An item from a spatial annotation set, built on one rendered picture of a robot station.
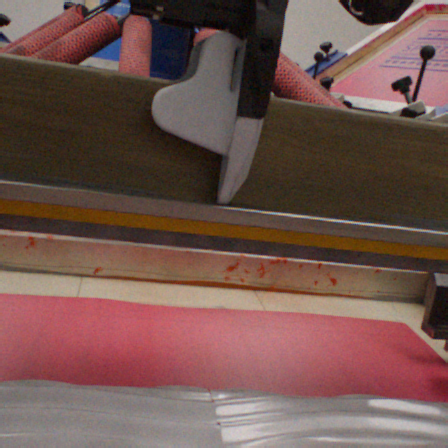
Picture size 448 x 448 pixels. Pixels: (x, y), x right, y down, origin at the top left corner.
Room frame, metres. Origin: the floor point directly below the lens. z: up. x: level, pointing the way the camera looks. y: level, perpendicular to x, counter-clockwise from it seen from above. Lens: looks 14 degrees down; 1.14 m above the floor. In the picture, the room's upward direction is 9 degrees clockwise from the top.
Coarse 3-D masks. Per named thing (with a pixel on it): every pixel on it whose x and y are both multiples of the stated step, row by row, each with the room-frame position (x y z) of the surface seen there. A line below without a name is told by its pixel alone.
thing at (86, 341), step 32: (0, 320) 0.37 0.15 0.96; (32, 320) 0.38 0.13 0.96; (64, 320) 0.39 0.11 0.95; (96, 320) 0.40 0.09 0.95; (128, 320) 0.41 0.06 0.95; (160, 320) 0.42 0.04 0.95; (0, 352) 0.33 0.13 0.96; (32, 352) 0.34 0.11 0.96; (64, 352) 0.34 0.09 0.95; (96, 352) 0.35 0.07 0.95; (128, 352) 0.35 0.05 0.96; (160, 352) 0.36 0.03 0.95; (192, 352) 0.37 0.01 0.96; (96, 384) 0.31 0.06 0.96; (128, 384) 0.31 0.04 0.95; (160, 384) 0.32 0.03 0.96; (192, 384) 0.33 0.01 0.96
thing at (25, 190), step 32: (0, 192) 0.29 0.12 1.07; (32, 192) 0.29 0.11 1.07; (64, 192) 0.29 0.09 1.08; (96, 192) 0.30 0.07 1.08; (128, 192) 0.31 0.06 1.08; (256, 224) 0.32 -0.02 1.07; (288, 224) 0.32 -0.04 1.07; (320, 224) 0.32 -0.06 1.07; (352, 224) 0.33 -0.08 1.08; (384, 224) 0.34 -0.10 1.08
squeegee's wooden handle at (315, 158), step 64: (0, 64) 0.30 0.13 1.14; (64, 64) 0.31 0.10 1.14; (0, 128) 0.30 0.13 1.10; (64, 128) 0.31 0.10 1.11; (128, 128) 0.31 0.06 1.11; (320, 128) 0.34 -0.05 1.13; (384, 128) 0.34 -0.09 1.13; (192, 192) 0.32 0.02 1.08; (256, 192) 0.33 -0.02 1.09; (320, 192) 0.34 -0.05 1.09; (384, 192) 0.35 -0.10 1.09
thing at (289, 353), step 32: (192, 320) 0.42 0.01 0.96; (224, 320) 0.43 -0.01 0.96; (256, 320) 0.44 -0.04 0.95; (288, 320) 0.46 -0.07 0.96; (320, 320) 0.47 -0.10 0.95; (352, 320) 0.48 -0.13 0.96; (224, 352) 0.38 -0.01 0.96; (256, 352) 0.38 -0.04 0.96; (288, 352) 0.39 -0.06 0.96; (320, 352) 0.40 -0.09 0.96; (352, 352) 0.41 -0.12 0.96; (384, 352) 0.42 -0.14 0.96; (416, 352) 0.43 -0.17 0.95; (224, 384) 0.33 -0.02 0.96; (256, 384) 0.34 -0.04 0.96; (288, 384) 0.34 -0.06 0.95; (320, 384) 0.35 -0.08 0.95; (352, 384) 0.36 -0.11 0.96; (384, 384) 0.37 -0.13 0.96; (416, 384) 0.37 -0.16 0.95
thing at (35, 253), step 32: (0, 256) 0.47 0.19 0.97; (32, 256) 0.48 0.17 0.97; (64, 256) 0.48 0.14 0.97; (96, 256) 0.49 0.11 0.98; (128, 256) 0.49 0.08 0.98; (160, 256) 0.50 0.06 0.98; (192, 256) 0.50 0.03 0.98; (224, 256) 0.51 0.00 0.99; (256, 256) 0.52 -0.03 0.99; (256, 288) 0.52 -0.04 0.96; (288, 288) 0.52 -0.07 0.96; (320, 288) 0.53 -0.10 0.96; (352, 288) 0.54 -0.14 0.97; (384, 288) 0.54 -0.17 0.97; (416, 288) 0.55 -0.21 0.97
